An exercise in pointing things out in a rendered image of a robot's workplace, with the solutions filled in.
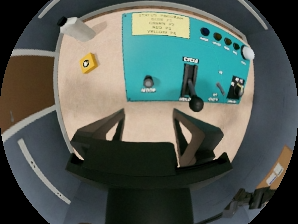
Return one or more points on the white bottle with black cap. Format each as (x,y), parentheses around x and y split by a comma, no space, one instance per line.
(75,28)

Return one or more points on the teal control console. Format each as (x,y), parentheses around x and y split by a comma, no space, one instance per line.
(167,46)

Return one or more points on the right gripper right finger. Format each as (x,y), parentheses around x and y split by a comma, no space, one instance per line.
(205,136)

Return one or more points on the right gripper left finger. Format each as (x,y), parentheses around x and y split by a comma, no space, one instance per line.
(99,128)

